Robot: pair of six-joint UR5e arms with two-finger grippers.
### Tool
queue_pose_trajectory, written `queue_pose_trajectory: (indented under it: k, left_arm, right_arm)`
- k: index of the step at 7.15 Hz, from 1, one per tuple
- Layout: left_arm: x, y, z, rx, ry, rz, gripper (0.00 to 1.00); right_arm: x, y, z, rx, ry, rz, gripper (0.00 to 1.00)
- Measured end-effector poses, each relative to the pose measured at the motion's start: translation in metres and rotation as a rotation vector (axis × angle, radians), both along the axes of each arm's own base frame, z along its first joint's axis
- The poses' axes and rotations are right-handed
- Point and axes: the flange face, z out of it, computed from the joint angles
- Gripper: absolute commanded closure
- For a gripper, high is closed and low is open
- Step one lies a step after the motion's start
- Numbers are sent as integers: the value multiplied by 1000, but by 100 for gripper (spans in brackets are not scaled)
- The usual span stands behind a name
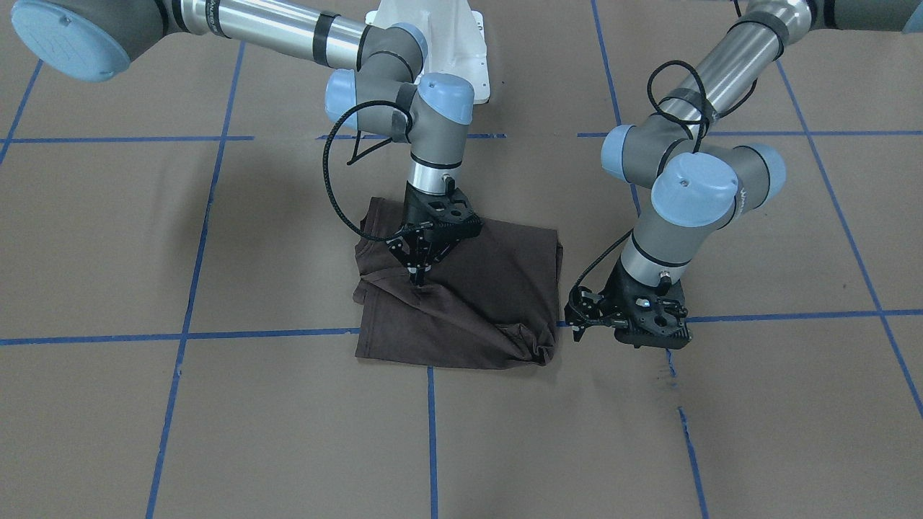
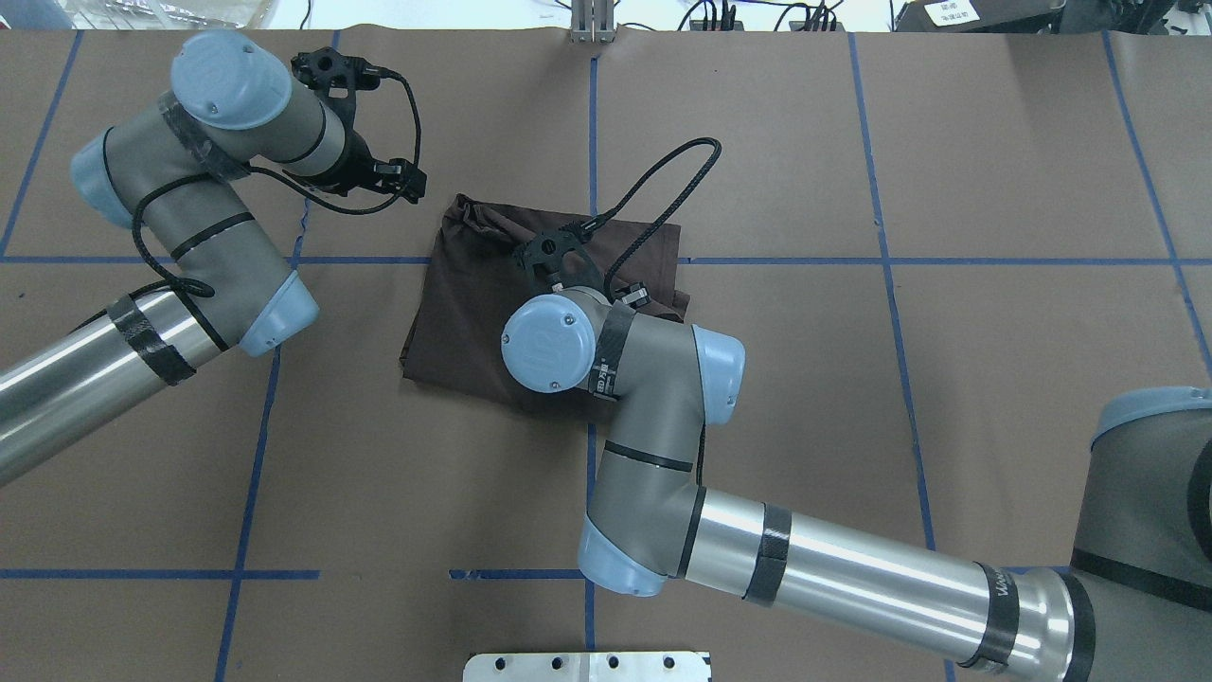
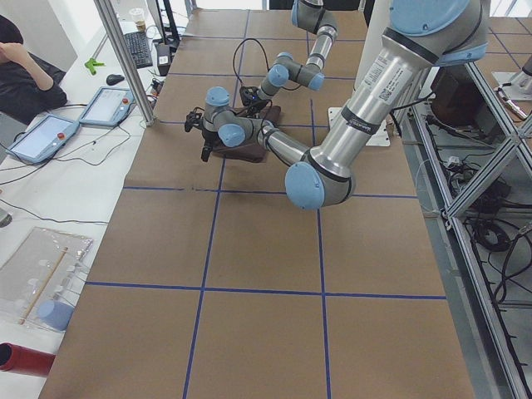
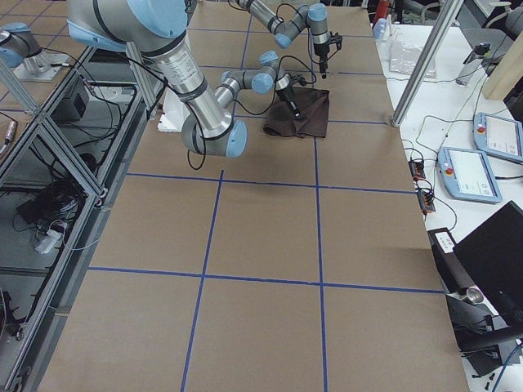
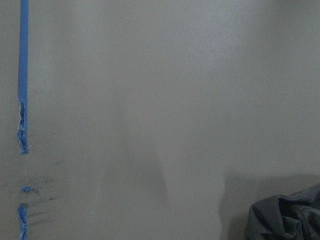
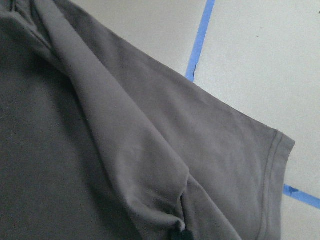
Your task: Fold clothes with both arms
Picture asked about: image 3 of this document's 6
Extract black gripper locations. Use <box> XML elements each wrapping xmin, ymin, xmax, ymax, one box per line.
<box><xmin>200</xmin><ymin>127</ymin><xmax>219</xmax><ymax>162</ymax></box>
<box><xmin>249</xmin><ymin>88</ymin><xmax>270</xmax><ymax>109</ymax></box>

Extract brown t-shirt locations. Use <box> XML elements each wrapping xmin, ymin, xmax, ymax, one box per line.
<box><xmin>209</xmin><ymin>105</ymin><xmax>281</xmax><ymax>163</ymax></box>

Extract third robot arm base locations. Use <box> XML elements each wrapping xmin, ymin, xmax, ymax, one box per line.
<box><xmin>492</xmin><ymin>58</ymin><xmax>531</xmax><ymax>101</ymax></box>

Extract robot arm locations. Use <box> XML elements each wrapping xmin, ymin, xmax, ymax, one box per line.
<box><xmin>185</xmin><ymin>1</ymin><xmax>490</xmax><ymax>209</ymax></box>
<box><xmin>239</xmin><ymin>1</ymin><xmax>338</xmax><ymax>110</ymax></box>

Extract far teach pendant tablet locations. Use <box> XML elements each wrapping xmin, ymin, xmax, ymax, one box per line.
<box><xmin>78</xmin><ymin>86</ymin><xmax>134</xmax><ymax>127</ymax></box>

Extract teach pendant tablet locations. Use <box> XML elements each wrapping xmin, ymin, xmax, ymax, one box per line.
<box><xmin>6</xmin><ymin>114</ymin><xmax>80</xmax><ymax>164</ymax></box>
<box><xmin>78</xmin><ymin>86</ymin><xmax>134</xmax><ymax>127</ymax></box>

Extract black computer mouse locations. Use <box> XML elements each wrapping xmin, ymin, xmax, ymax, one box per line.
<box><xmin>106</xmin><ymin>74</ymin><xmax>125</xmax><ymax>86</ymax></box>

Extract black keyboard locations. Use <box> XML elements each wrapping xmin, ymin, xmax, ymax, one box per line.
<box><xmin>123</xmin><ymin>32</ymin><xmax>153</xmax><ymax>69</ymax></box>

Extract green plastic clamp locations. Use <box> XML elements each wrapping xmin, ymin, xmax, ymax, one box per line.
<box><xmin>84</xmin><ymin>58</ymin><xmax>106</xmax><ymax>76</ymax></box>

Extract near teach pendant tablet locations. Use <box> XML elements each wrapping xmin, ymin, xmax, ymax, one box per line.
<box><xmin>6</xmin><ymin>114</ymin><xmax>80</xmax><ymax>164</ymax></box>

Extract seated person in black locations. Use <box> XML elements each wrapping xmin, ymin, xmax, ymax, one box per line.
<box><xmin>1</xmin><ymin>17</ymin><xmax>67</xmax><ymax>125</ymax></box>

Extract clear plastic bag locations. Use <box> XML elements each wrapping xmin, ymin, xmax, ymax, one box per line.
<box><xmin>1</xmin><ymin>228</ymin><xmax>93</xmax><ymax>332</ymax></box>

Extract blue plastic cup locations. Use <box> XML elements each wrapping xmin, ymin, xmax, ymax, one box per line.
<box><xmin>37</xmin><ymin>299</ymin><xmax>74</xmax><ymax>331</ymax></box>

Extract red cylinder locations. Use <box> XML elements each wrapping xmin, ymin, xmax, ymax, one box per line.
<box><xmin>1</xmin><ymin>342</ymin><xmax>56</xmax><ymax>377</ymax></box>

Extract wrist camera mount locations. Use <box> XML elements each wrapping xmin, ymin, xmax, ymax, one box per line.
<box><xmin>185</xmin><ymin>109</ymin><xmax>204</xmax><ymax>133</ymax></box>
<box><xmin>239</xmin><ymin>86</ymin><xmax>259</xmax><ymax>106</ymax></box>

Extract black braided right cable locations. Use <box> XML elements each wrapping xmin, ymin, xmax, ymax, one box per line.
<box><xmin>232</xmin><ymin>37</ymin><xmax>270</xmax><ymax>88</ymax></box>

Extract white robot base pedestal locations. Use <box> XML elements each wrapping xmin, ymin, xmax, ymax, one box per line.
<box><xmin>329</xmin><ymin>0</ymin><xmax>391</xmax><ymax>146</ymax></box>

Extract aluminium frame post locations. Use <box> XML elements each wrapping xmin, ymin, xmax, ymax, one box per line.
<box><xmin>94</xmin><ymin>0</ymin><xmax>155</xmax><ymax>126</ymax></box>

